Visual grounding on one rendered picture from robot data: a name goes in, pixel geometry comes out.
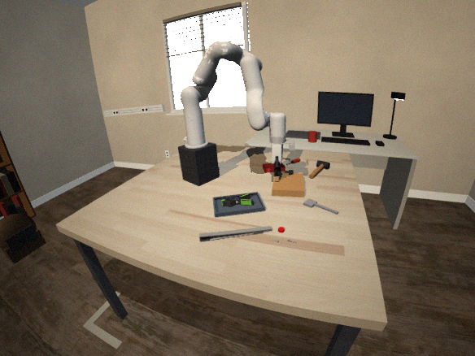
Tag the black rubber mallet with wooden handle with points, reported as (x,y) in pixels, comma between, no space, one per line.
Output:
(320,165)

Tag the red rectangular tray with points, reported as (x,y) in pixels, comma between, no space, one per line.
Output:
(268,167)

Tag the grey flat bar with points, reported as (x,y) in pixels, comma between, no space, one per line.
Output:
(208,236)

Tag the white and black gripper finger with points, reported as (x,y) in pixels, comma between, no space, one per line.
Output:
(277,170)

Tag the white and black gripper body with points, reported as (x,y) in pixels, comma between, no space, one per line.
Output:
(277,150)

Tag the tan wooden board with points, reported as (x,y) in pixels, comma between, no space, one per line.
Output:
(289,185)

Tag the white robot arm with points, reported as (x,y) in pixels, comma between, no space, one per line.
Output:
(205,75)

